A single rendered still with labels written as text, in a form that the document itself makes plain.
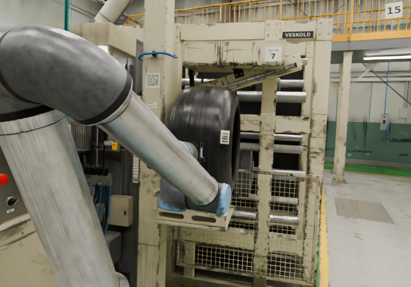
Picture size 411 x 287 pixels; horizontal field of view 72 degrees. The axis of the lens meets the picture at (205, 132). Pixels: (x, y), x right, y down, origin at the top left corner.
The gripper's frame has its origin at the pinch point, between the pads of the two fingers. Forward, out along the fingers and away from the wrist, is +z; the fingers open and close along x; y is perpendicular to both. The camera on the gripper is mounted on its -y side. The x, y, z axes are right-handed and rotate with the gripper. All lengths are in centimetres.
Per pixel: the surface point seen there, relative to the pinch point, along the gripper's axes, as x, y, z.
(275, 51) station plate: -31, 63, 41
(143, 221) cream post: 35, -37, 27
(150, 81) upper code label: 33, 39, 18
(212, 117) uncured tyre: -4.6, 18.7, 1.8
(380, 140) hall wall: -391, 77, 887
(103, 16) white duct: 80, 87, 39
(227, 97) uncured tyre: -9.2, 29.7, 11.1
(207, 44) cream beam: 9, 67, 40
